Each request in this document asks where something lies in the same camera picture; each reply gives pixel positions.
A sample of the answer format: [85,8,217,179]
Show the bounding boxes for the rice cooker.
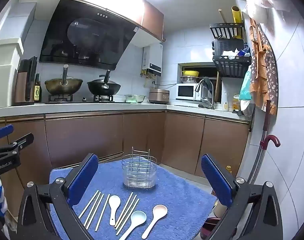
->
[149,88,170,105]

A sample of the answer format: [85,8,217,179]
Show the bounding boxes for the pale pink ceramic spoon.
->
[141,204,168,240]

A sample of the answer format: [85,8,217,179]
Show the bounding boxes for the steel bowl on counter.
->
[124,94,147,103]

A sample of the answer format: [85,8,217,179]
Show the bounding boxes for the dark sauce bottle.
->
[34,73,42,103]

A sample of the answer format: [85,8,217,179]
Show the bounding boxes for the black lidded wok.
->
[86,69,122,97]

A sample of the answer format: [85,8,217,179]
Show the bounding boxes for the dark red object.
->
[202,217,222,240]

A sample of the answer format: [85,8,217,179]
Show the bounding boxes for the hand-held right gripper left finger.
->
[16,152,100,240]

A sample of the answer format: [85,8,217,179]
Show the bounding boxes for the grey rag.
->
[237,102,255,118]

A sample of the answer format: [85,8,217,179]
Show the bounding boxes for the metal kitchen faucet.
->
[194,77,215,109]

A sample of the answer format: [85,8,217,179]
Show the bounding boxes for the yellow detergent bottle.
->
[232,94,241,112]

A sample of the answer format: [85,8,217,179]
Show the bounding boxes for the black wall rack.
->
[209,22,252,78]

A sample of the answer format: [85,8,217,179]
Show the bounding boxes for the pale teal bag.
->
[239,69,253,100]

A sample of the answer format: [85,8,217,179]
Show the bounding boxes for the blue fluffy mat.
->
[49,160,217,240]

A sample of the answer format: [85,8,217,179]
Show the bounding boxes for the black glass range hood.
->
[39,0,140,71]

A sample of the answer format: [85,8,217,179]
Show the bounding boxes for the bronze lidded wok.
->
[44,64,83,95]

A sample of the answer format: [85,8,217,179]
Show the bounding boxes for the umbrella with red handle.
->
[247,135,281,185]

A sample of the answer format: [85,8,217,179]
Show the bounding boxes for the wire utensil holder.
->
[121,147,158,189]

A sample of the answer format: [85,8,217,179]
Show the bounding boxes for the yellow roll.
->
[231,6,243,39]

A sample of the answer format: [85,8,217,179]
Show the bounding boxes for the white microwave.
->
[176,84,205,102]

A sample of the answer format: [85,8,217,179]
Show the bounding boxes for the floral apron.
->
[249,17,278,115]

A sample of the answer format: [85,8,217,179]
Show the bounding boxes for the pale blue ceramic spoon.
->
[118,210,147,240]

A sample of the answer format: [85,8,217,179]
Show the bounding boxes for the brown electric kettle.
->
[14,56,38,106]

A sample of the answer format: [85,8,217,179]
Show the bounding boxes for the white ceramic spoon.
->
[108,195,122,226]

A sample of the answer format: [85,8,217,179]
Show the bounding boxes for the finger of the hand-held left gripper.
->
[0,133,34,157]
[0,124,14,145]

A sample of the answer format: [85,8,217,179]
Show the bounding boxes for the white water heater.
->
[142,42,163,77]

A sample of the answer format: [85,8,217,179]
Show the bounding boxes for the metal basin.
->
[180,76,200,84]

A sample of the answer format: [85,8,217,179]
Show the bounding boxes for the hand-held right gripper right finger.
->
[200,154,283,240]

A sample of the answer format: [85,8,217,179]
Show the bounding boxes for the gas stove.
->
[45,94,116,104]

